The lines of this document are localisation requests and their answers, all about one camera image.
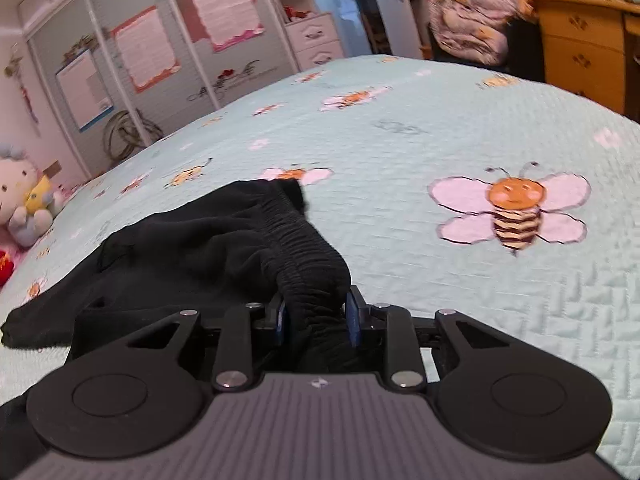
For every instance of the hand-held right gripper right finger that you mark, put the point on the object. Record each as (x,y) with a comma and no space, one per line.
(352,320)

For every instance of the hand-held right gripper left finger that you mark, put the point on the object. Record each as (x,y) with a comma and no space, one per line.
(281,320)

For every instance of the black shorts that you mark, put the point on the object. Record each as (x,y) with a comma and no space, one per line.
(200,250)

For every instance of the bee print quilt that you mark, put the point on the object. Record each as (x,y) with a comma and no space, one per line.
(400,135)

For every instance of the coiled hoops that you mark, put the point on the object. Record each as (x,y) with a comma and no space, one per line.
(127,135)

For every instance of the sliding door wardrobe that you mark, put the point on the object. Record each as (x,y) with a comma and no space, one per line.
(200,75)

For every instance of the small yellow plush bear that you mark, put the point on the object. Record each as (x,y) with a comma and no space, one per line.
(39,192)

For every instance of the small red plush toy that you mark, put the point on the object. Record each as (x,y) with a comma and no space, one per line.
(5,267)

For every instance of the white drawer cabinet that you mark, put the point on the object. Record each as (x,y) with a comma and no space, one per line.
(315,40)

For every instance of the white cat plush toy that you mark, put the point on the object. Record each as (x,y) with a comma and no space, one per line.
(15,185)

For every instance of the blue bordered paper sheet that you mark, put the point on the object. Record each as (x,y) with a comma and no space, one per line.
(85,90)

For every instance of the orange bordered paper sheet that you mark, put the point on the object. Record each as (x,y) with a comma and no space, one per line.
(145,50)

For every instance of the white door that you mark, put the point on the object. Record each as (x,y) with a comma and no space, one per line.
(390,10)

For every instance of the floral folded comforter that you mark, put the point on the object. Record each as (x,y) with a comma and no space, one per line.
(470,25)

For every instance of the pink bordered paper sheet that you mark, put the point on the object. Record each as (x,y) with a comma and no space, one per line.
(222,7)

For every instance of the black chair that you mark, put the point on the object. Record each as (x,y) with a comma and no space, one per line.
(525,47)

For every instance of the wooden dresser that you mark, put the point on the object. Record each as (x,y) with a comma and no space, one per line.
(585,50)

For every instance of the hanging wall ornament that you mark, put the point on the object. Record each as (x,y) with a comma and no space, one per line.
(25,95)

